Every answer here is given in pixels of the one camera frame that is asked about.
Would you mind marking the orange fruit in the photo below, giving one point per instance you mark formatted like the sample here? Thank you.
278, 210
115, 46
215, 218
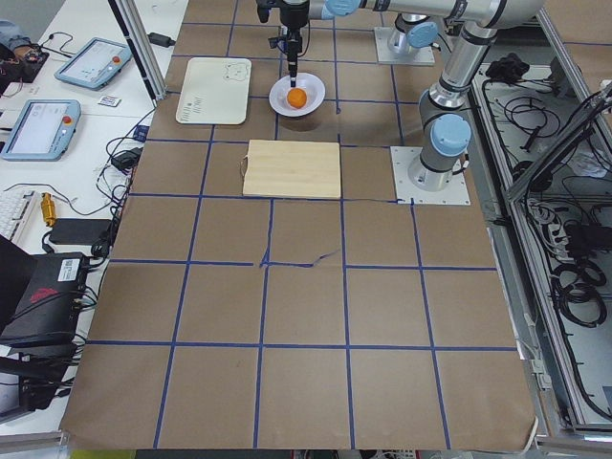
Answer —
297, 97

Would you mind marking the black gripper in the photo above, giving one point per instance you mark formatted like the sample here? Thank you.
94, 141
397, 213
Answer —
291, 14

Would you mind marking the black computer box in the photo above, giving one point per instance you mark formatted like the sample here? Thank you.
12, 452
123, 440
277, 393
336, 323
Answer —
39, 295

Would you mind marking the black power adapter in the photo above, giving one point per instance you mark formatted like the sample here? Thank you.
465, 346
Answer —
70, 231

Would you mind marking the light wooden cutting board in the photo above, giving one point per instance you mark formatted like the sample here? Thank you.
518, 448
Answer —
292, 169

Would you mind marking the upper blue teach pendant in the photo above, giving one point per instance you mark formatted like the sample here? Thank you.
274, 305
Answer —
95, 64

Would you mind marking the gold metal cylinder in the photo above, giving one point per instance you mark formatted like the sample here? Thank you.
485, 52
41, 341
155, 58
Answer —
48, 209

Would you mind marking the aluminium cable frame rack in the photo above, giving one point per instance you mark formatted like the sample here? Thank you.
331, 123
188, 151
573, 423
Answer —
544, 100

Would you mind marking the cream bear tray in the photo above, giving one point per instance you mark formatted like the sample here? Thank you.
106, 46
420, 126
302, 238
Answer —
215, 91

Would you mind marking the white keyboard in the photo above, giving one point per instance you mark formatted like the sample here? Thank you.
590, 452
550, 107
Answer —
17, 207

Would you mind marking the blue teach pendant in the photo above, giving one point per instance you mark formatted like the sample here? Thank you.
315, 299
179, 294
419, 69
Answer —
43, 130
95, 64

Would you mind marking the brown paper table cover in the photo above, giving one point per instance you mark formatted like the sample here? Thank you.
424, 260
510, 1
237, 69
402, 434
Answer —
233, 321

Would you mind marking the white ribbed bowl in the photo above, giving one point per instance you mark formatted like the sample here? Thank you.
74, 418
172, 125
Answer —
311, 84

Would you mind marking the lower blue teach pendant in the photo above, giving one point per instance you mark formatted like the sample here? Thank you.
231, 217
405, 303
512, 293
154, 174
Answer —
43, 130

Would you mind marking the aluminium frame post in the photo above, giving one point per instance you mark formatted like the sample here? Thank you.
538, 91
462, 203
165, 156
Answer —
128, 18

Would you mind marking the small black power brick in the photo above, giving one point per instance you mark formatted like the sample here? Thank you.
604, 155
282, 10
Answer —
162, 40

